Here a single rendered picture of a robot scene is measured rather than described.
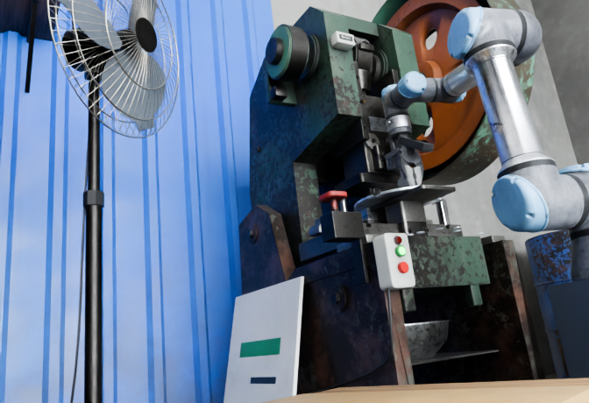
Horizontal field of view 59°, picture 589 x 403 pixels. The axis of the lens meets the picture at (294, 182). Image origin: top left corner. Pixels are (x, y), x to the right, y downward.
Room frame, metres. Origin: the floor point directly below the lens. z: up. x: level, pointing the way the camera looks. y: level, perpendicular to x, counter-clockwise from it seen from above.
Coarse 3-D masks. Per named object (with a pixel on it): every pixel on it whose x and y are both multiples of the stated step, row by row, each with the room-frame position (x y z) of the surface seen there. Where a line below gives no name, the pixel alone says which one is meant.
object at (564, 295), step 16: (560, 288) 1.12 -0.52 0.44; (576, 288) 1.08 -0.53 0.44; (560, 304) 1.13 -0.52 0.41; (576, 304) 1.09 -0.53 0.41; (560, 320) 1.14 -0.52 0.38; (576, 320) 1.10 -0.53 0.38; (560, 336) 1.15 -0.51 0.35; (576, 336) 1.11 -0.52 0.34; (576, 352) 1.12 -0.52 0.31; (576, 368) 1.13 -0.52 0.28
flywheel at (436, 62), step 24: (408, 0) 1.86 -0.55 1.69; (432, 0) 1.76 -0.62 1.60; (456, 0) 1.68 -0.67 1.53; (480, 0) 1.63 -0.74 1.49; (408, 24) 1.93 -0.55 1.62; (432, 24) 1.83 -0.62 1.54; (432, 48) 1.85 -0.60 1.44; (432, 72) 1.83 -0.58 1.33; (432, 120) 1.91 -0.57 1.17; (456, 120) 1.82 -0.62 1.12; (480, 120) 1.69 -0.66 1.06; (456, 144) 1.79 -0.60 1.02; (432, 168) 1.92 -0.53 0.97
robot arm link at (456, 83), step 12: (528, 12) 1.07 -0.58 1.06; (528, 24) 1.06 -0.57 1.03; (528, 36) 1.07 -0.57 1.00; (540, 36) 1.09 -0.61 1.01; (528, 48) 1.09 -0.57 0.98; (516, 60) 1.16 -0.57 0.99; (456, 72) 1.37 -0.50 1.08; (444, 84) 1.43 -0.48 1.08; (456, 84) 1.39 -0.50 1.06; (468, 84) 1.36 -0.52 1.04; (444, 96) 1.47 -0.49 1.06; (456, 96) 1.46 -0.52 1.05
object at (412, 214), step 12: (408, 192) 1.47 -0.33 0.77; (420, 192) 1.47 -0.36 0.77; (432, 192) 1.48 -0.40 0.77; (444, 192) 1.50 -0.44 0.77; (384, 204) 1.57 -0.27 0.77; (396, 204) 1.55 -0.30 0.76; (408, 204) 1.55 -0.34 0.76; (420, 204) 1.58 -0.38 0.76; (396, 216) 1.56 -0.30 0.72; (408, 216) 1.55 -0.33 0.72; (420, 216) 1.57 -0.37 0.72; (408, 228) 1.54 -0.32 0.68; (420, 228) 1.57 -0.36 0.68
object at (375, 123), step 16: (368, 96) 1.63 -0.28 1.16; (368, 112) 1.63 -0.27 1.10; (384, 112) 1.66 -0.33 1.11; (368, 128) 1.62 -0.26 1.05; (384, 128) 1.65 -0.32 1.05; (368, 144) 1.60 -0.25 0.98; (384, 144) 1.65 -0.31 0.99; (352, 160) 1.66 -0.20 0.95; (368, 160) 1.61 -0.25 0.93; (384, 160) 1.60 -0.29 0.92
